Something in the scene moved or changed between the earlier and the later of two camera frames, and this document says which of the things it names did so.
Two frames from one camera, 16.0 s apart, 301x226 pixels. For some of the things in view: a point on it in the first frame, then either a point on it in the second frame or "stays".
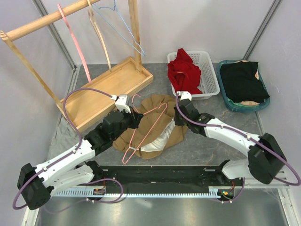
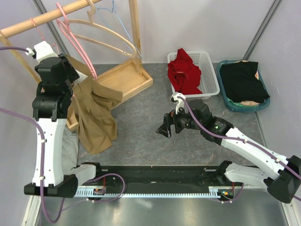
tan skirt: (156, 131) to (94, 102)
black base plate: (169, 176) stays
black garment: (241, 83) stays
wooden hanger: (91, 11) to (106, 29)
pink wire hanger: (131, 136) to (51, 44)
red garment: (185, 74) stays
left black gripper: (135, 117) to (72, 74)
